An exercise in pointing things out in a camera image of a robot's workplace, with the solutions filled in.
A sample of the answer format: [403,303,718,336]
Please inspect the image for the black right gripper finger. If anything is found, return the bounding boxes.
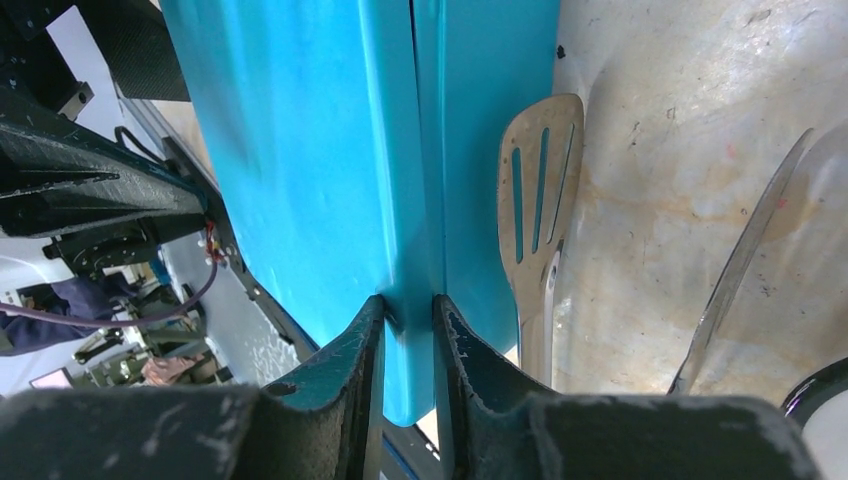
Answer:
[75,0,190,102]
[1,295,386,479]
[1,88,207,238]
[432,295,820,479]

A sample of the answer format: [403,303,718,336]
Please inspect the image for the teal box lid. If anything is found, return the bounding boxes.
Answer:
[161,1,437,427]

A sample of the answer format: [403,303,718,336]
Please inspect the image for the metal tongs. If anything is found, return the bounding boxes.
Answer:
[496,91,847,404]

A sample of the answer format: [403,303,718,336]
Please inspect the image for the teal chocolate box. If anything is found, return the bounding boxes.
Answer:
[411,1,560,352]

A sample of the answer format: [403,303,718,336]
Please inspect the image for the strawberry print tray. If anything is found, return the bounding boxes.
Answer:
[781,358,847,479]

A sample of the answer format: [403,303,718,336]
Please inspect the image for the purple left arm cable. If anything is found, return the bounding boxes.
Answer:
[0,258,221,331]

